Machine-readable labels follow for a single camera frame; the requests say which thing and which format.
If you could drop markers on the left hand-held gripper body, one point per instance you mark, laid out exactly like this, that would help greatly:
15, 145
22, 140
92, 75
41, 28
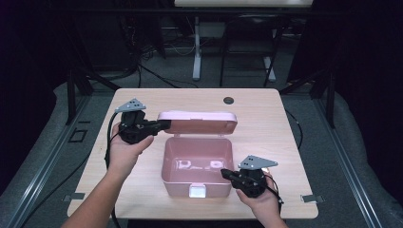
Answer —
131, 133

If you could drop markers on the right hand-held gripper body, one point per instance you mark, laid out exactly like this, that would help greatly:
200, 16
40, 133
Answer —
252, 183

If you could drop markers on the person's left hand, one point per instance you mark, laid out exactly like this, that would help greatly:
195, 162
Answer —
122, 155

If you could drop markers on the person's right hand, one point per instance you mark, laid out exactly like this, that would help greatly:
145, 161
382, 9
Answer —
266, 205

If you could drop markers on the black metal stand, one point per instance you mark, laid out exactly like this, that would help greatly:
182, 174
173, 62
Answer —
331, 98
71, 95

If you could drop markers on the black chair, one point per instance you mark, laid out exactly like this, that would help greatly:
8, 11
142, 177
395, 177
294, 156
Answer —
250, 25

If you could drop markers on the white desk with white legs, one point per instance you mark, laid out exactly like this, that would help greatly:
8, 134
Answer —
242, 3

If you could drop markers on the grey metal table bracket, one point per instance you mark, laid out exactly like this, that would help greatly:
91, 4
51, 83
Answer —
73, 196
312, 198

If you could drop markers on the aluminium floor rail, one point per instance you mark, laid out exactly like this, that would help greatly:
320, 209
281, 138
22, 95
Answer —
47, 158
348, 164

